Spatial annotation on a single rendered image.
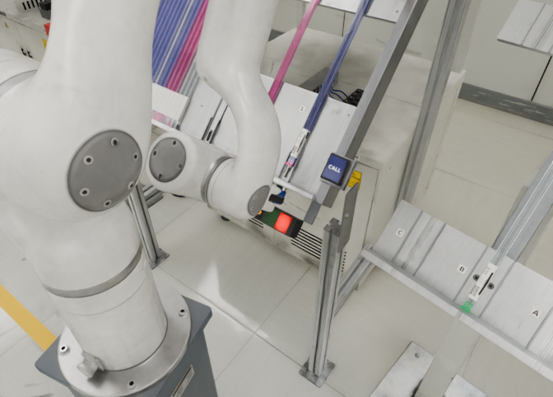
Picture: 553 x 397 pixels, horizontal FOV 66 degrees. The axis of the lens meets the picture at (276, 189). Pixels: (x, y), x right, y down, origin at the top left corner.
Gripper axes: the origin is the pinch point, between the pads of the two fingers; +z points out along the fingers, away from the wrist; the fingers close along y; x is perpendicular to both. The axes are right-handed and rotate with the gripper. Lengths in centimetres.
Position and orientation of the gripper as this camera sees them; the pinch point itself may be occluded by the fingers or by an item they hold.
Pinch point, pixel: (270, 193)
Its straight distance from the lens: 84.0
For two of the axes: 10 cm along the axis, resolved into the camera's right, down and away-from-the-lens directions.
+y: 8.1, 3.9, -4.4
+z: 4.2, 1.5, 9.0
